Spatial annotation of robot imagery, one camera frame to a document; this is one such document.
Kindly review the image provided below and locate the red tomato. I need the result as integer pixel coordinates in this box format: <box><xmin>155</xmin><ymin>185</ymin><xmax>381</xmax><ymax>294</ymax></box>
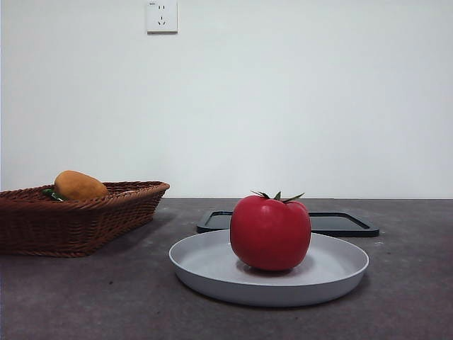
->
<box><xmin>229</xmin><ymin>191</ymin><xmax>312</xmax><ymax>273</ymax></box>

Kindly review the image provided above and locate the green pepper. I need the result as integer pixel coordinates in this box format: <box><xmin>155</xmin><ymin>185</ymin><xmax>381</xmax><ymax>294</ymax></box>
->
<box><xmin>42</xmin><ymin>188</ymin><xmax>69</xmax><ymax>203</ymax></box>

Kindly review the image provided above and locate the grey round plate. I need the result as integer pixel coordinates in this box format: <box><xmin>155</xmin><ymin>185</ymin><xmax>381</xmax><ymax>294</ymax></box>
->
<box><xmin>168</xmin><ymin>228</ymin><xmax>370</xmax><ymax>307</ymax></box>

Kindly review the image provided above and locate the brown wicker basket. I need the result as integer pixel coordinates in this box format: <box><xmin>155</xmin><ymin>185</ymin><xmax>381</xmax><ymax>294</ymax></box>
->
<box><xmin>0</xmin><ymin>181</ymin><xmax>171</xmax><ymax>258</ymax></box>

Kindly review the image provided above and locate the black rectangular tray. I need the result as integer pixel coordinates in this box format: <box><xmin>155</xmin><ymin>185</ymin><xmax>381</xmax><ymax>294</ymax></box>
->
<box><xmin>196</xmin><ymin>210</ymin><xmax>380</xmax><ymax>238</ymax></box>

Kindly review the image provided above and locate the white wall socket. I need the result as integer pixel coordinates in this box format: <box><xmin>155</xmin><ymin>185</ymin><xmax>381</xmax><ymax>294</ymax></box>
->
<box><xmin>147</xmin><ymin>0</ymin><xmax>178</xmax><ymax>35</ymax></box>

